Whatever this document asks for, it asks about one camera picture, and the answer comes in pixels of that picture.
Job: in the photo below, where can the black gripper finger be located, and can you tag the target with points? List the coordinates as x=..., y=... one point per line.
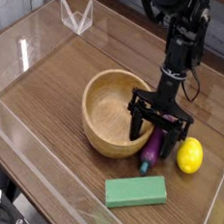
x=136, y=124
x=170, y=139

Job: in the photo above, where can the clear acrylic tray enclosure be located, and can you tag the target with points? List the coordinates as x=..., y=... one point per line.
x=44, y=69

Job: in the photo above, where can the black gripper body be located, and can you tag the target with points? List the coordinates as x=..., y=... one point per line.
x=161, y=113

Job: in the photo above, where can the yellow toy lemon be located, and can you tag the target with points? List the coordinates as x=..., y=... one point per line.
x=190, y=155

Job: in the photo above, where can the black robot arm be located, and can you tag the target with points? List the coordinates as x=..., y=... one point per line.
x=187, y=26

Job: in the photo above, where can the black metal table frame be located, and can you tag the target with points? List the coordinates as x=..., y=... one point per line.
x=13, y=214

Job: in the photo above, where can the clear acrylic corner bracket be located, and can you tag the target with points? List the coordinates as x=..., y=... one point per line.
x=77, y=22

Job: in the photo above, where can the brown wooden bowl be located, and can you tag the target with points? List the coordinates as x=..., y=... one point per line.
x=105, y=115

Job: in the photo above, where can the green rectangular block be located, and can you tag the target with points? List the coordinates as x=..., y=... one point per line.
x=135, y=192

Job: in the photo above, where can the purple toy eggplant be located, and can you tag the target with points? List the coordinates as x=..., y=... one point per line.
x=150, y=153

